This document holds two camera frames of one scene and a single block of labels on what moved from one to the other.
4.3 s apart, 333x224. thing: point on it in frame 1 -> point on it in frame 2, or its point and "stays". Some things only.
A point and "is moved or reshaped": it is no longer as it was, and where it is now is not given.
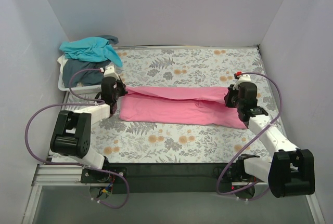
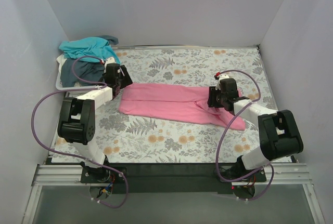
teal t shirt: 95,49 stays
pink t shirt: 203,106 is moved or reshaped
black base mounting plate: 165,178 stays
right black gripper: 229,99 -> 213,97
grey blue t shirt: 86,71 stays
